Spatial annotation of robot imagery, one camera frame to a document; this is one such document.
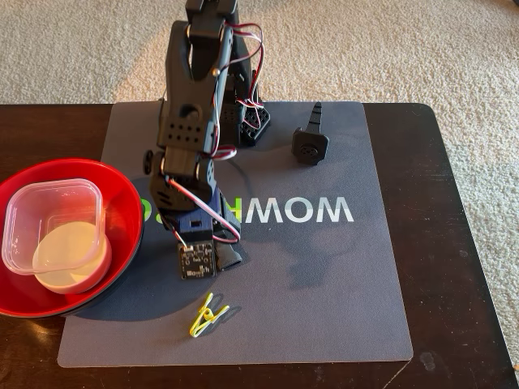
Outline yellow wire clip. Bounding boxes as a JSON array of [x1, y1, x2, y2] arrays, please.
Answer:
[[188, 291, 231, 338]]

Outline clear plastic container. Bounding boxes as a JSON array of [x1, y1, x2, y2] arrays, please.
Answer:
[[1, 177, 107, 276]]

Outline white round lid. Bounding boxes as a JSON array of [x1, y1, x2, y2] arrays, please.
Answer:
[[31, 220, 114, 296]]

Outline small black tube sleeve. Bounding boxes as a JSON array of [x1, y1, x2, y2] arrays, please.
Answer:
[[216, 244, 243, 271]]

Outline thin black camera cable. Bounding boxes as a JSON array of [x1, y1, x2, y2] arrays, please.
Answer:
[[221, 156, 252, 195]]

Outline black camera circuit board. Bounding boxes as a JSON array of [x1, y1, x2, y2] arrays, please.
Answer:
[[178, 241, 218, 280]]

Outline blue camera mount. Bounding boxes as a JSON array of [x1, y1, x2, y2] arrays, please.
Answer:
[[174, 188, 223, 248]]

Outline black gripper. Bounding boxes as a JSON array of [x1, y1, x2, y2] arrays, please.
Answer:
[[149, 172, 243, 248]]

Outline red white black servo wire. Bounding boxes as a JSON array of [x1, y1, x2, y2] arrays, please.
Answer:
[[165, 143, 243, 245], [221, 23, 265, 109]]

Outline grey mat with WOWROBO print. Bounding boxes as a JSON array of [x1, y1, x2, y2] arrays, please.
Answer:
[[56, 100, 414, 369]]

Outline red bowl with black outside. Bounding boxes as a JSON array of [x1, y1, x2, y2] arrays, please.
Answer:
[[0, 157, 145, 319]]

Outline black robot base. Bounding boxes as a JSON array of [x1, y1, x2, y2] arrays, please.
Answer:
[[221, 68, 272, 147]]

